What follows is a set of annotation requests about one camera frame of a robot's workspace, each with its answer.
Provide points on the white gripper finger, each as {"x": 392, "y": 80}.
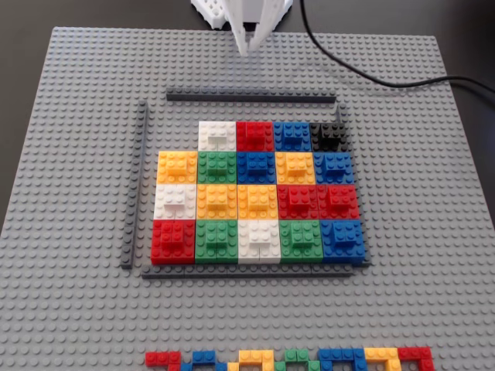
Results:
{"x": 239, "y": 23}
{"x": 267, "y": 23}

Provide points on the white brick cube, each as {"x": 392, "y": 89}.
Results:
{"x": 174, "y": 201}
{"x": 259, "y": 239}
{"x": 216, "y": 133}

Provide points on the blue brick letter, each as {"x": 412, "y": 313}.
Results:
{"x": 340, "y": 355}
{"x": 203, "y": 357}

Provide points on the red brick cube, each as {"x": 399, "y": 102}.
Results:
{"x": 298, "y": 201}
{"x": 255, "y": 135}
{"x": 172, "y": 239}
{"x": 340, "y": 201}

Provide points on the blue brick cube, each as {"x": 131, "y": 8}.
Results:
{"x": 292, "y": 135}
{"x": 334, "y": 166}
{"x": 344, "y": 239}
{"x": 255, "y": 166}

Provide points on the red brick letter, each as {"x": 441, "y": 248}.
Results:
{"x": 162, "y": 358}
{"x": 415, "y": 353}

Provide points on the grey studded baseplate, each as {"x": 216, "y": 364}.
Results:
{"x": 77, "y": 154}

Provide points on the green brick letter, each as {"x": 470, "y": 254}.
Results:
{"x": 295, "y": 355}

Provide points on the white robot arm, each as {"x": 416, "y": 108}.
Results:
{"x": 209, "y": 9}

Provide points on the black brick cube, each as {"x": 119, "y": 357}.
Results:
{"x": 326, "y": 137}

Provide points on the green brick cube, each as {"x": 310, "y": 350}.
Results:
{"x": 216, "y": 166}
{"x": 216, "y": 239}
{"x": 301, "y": 239}

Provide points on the yellow brick cube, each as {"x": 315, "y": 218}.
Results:
{"x": 257, "y": 201}
{"x": 216, "y": 201}
{"x": 295, "y": 166}
{"x": 176, "y": 166}

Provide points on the yellow brick letter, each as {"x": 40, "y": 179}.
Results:
{"x": 251, "y": 356}
{"x": 381, "y": 353}

